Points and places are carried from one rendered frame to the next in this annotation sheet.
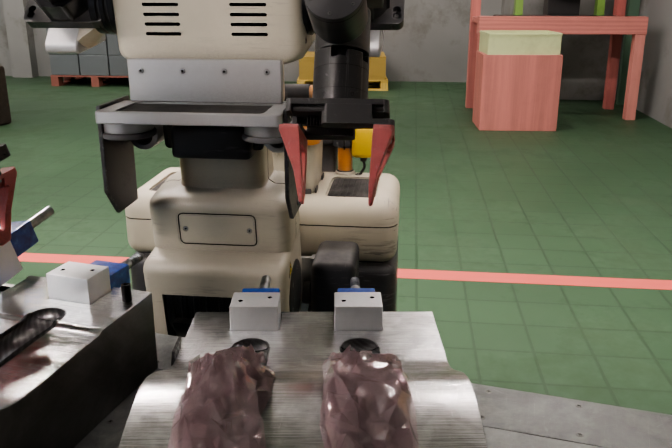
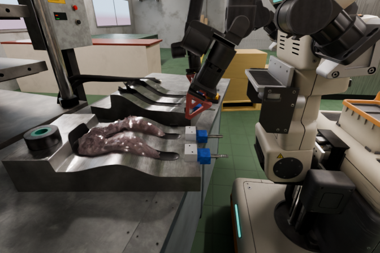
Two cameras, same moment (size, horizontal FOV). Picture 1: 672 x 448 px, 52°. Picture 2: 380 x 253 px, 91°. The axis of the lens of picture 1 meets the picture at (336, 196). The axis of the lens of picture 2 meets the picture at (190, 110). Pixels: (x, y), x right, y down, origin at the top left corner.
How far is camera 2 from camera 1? 0.81 m
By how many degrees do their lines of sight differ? 83
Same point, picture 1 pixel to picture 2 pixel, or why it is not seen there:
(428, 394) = (116, 155)
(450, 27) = not seen: outside the picture
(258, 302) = (188, 130)
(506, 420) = (152, 210)
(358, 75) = (203, 72)
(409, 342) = (175, 168)
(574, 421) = (146, 237)
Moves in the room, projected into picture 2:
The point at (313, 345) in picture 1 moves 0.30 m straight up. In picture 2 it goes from (175, 147) to (171, 50)
